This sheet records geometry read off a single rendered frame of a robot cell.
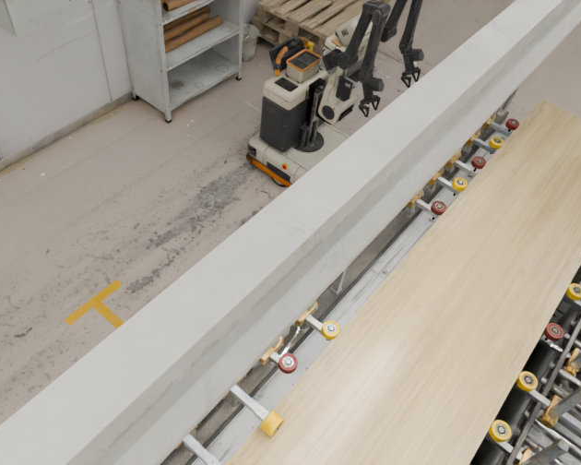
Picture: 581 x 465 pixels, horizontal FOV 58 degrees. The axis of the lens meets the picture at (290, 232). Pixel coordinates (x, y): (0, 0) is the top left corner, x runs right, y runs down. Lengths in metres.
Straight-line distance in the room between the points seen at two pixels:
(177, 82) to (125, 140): 0.73
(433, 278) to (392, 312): 0.31
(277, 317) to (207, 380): 0.12
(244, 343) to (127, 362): 0.16
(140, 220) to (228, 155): 0.93
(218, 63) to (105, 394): 4.61
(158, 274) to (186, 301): 3.01
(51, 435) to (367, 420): 1.79
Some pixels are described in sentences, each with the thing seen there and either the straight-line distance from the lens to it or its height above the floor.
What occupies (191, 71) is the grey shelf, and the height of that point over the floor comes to 0.14.
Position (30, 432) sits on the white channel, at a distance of 0.55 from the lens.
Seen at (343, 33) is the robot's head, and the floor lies 1.30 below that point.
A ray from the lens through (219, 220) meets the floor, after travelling 3.84.
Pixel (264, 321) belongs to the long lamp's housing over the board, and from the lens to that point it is 0.66.
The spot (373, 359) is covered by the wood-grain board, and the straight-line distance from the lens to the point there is 2.34.
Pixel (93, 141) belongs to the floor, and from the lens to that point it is 4.51.
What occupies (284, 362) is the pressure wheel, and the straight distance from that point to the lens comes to 2.27.
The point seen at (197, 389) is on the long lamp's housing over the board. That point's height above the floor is 2.37.
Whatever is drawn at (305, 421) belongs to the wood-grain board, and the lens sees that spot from 2.19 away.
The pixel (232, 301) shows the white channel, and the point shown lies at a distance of 0.57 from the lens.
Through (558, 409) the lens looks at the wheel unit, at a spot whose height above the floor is 0.94.
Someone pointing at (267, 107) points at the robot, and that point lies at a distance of 3.77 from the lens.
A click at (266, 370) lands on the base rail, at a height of 0.70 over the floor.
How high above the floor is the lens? 2.95
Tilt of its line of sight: 51 degrees down
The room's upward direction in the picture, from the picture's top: 9 degrees clockwise
